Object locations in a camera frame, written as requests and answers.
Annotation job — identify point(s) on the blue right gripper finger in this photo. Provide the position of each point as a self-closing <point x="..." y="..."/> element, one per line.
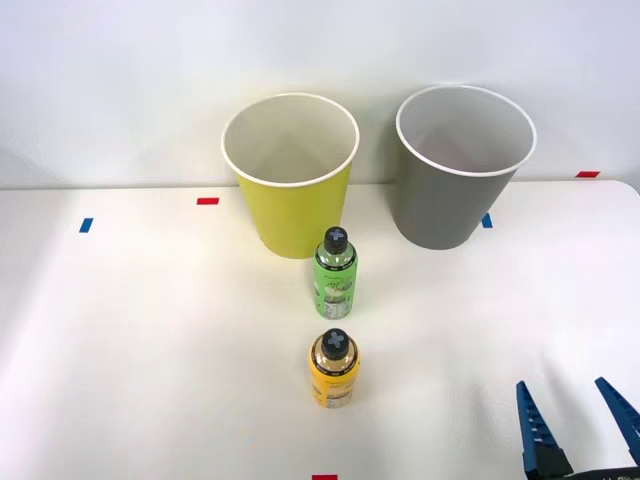
<point x="537" y="435"/>
<point x="625" y="415"/>

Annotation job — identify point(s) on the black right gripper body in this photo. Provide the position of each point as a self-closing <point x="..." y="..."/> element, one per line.
<point x="600" y="475"/>

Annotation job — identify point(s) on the yellow label plastic bottle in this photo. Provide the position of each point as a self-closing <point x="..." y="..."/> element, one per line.
<point x="334" y="380"/>

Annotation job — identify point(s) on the grey plastic waste bin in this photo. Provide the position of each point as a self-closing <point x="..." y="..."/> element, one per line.
<point x="440" y="205"/>

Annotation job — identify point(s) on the green label plastic bottle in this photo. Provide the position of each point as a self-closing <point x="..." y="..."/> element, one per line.
<point x="336" y="280"/>

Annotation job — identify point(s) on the yellow-green plastic waste bin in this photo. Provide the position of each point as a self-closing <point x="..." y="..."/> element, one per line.
<point x="295" y="215"/>

